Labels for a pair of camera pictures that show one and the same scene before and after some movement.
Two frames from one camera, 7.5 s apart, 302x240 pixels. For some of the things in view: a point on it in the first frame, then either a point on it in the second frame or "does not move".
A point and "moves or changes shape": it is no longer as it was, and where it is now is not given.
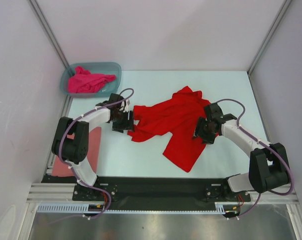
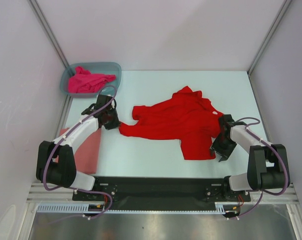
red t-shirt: [180, 115] moves or changes shape
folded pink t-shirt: [62, 169] does not move
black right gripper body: [203, 129] to [223, 146]
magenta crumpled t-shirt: [82, 81] does not move
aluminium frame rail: [51, 193] does not move
